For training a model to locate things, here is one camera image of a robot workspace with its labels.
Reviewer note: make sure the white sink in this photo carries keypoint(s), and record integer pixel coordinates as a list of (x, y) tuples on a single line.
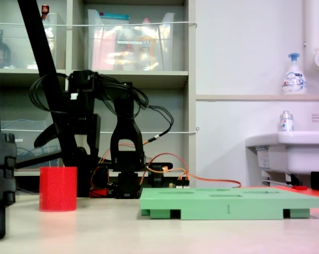
[(302, 153)]

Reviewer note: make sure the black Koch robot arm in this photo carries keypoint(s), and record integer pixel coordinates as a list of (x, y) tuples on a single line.
[(126, 132)]

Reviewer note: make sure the black clamp block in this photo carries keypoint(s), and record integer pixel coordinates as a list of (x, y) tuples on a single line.
[(156, 180)]

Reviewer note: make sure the green shape sorter board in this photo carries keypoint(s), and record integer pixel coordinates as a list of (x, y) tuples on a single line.
[(201, 206)]

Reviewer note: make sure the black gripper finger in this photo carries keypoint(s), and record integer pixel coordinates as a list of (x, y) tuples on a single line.
[(94, 132), (44, 136)]

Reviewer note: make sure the black tripod leg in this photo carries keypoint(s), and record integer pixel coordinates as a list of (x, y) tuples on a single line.
[(40, 53)]

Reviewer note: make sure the bottle with dark red cap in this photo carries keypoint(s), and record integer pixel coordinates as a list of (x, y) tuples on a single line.
[(45, 10)]

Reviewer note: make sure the white soap pump bottle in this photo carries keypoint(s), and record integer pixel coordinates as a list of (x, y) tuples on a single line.
[(294, 82)]

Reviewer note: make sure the dark glass bottle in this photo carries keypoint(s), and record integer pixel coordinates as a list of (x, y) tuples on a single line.
[(1, 53)]

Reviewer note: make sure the small silver capped bottle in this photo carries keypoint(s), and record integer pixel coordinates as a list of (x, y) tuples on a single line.
[(286, 124)]

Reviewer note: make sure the red octagonal pillar block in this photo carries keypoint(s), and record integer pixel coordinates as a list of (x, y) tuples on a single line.
[(58, 189)]

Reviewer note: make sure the clear storage bin with bottles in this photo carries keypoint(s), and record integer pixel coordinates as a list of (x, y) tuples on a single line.
[(127, 47)]

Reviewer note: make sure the black notched stack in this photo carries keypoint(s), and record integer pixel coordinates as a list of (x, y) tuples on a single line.
[(0, 185)]

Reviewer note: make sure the beige shelf unit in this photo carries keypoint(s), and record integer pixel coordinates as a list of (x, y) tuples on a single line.
[(162, 74)]

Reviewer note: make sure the small circuit board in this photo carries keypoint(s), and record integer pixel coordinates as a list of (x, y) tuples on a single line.
[(184, 182)]

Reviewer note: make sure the black tripod brace bar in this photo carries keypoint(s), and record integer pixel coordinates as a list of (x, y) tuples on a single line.
[(37, 160)]

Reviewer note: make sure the black sink bracket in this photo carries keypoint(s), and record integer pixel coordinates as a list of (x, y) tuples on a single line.
[(295, 180)]

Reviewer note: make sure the red printed arm base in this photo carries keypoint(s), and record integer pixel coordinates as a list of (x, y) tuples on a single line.
[(98, 192)]

